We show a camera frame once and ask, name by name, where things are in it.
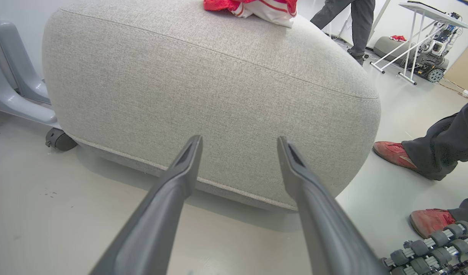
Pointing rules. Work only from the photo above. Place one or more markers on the beige wooden door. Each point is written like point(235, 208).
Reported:
point(463, 67)

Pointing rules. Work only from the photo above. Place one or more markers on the grey floor cushion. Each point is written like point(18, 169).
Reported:
point(388, 46)

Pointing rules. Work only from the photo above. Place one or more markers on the small wheeled robot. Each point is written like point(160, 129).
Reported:
point(436, 51)

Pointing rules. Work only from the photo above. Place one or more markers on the light grey fabric sofa seat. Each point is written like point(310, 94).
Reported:
point(203, 95)

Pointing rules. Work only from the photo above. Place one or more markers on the small red cloth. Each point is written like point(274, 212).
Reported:
point(397, 38)

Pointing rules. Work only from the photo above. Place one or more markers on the dark grey caster wheel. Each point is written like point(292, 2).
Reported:
point(60, 139)

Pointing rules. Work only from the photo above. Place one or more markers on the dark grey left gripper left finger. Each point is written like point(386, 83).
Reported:
point(157, 217)

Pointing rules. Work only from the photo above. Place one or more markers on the white folding table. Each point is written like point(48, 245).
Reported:
point(417, 38)

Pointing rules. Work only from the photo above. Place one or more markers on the grey chair base frame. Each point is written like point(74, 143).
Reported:
point(16, 84)

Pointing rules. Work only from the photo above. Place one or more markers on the person in dark trousers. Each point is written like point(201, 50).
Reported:
point(352, 23)

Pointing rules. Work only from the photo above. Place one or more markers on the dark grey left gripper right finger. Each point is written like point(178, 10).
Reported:
point(325, 221)

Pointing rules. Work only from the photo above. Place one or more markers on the dark grey trouser leg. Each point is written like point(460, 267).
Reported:
point(467, 208)
point(444, 141)

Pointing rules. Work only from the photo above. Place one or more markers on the black laptop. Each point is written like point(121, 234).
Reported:
point(432, 6)

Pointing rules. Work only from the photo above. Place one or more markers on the grey omni wheel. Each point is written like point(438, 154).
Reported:
point(436, 252)

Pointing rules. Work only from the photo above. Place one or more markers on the red sneaker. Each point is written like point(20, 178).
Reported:
point(395, 154)
point(430, 221)

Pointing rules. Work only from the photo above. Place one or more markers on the red and white clothing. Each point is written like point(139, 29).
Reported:
point(260, 8)

